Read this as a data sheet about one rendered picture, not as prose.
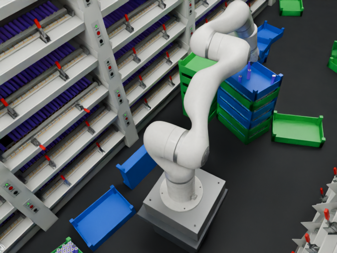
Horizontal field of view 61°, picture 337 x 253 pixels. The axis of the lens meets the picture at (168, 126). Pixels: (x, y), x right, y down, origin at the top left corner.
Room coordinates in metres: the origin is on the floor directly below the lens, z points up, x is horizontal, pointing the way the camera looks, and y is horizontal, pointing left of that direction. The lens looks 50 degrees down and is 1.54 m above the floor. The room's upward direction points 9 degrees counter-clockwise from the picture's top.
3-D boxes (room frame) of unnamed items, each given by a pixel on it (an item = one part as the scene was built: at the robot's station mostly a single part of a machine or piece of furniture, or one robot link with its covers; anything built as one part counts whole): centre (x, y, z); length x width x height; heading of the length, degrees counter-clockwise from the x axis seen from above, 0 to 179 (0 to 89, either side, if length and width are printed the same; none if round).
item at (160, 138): (0.60, 0.01, 0.69); 0.19 x 0.12 x 0.24; 54
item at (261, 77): (1.21, -0.50, 0.44); 0.30 x 0.20 x 0.08; 26
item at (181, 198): (0.58, -0.01, 0.48); 0.19 x 0.19 x 0.18
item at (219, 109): (1.21, -0.50, 0.12); 0.30 x 0.20 x 0.08; 26
